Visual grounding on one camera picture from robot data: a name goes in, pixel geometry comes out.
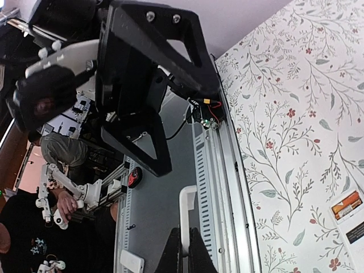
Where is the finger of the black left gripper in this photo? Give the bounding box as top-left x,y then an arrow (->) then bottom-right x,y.
101,109 -> 172,177
110,1 -> 220,98

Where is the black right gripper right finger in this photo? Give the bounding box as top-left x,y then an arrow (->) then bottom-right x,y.
189,227 -> 217,273

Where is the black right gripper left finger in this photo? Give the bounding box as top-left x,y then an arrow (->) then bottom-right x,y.
159,227 -> 182,273

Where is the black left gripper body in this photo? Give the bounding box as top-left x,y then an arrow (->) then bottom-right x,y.
95,1 -> 168,119

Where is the orange AA battery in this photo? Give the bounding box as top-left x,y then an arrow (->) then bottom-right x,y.
334,200 -> 364,220
332,191 -> 362,214

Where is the white remote control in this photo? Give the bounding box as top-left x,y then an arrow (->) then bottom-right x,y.
329,187 -> 363,260

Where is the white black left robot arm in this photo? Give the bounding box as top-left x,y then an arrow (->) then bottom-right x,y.
1,1 -> 224,177

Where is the white box on desk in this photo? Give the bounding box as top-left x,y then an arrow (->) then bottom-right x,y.
120,250 -> 144,273

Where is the red black emergency stop button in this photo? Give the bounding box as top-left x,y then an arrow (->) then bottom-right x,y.
127,167 -> 143,189

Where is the person in grey shirt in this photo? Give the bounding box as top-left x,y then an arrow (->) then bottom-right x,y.
28,130 -> 89,181

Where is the operator in black shirt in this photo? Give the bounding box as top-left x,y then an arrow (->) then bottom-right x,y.
1,189 -> 118,272

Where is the floral patterned table mat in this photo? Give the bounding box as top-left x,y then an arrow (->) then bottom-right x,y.
216,1 -> 363,272

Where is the aluminium front rail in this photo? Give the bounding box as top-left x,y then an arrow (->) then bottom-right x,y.
113,53 -> 262,273

